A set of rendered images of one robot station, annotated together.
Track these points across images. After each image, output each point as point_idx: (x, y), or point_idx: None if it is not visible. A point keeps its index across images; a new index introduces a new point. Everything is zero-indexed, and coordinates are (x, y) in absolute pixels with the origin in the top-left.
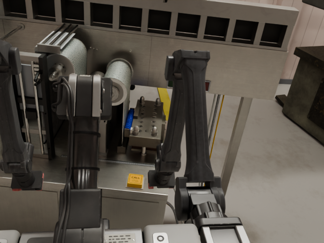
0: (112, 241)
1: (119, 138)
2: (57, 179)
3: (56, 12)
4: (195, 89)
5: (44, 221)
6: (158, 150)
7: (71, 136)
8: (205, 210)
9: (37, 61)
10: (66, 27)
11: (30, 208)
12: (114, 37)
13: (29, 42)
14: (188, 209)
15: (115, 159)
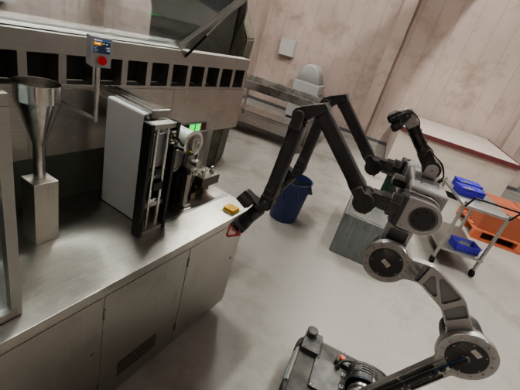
0: (419, 170)
1: None
2: (193, 234)
3: (94, 73)
4: (355, 114)
5: (172, 288)
6: None
7: (421, 131)
8: (391, 161)
9: (176, 127)
10: (118, 90)
11: (165, 282)
12: (146, 95)
13: (59, 114)
14: (381, 166)
15: (196, 204)
